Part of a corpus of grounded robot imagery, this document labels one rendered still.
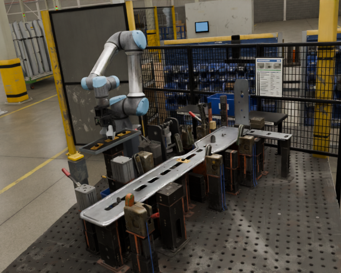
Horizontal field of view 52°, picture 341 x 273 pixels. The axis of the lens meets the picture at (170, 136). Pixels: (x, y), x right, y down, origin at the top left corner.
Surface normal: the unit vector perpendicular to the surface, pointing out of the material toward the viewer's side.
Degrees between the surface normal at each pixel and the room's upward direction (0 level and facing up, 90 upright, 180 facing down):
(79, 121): 90
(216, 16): 90
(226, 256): 0
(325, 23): 88
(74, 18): 89
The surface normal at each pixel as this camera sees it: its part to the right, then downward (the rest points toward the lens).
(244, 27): -0.31, 0.34
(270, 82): -0.61, 0.32
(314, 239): -0.09, -0.94
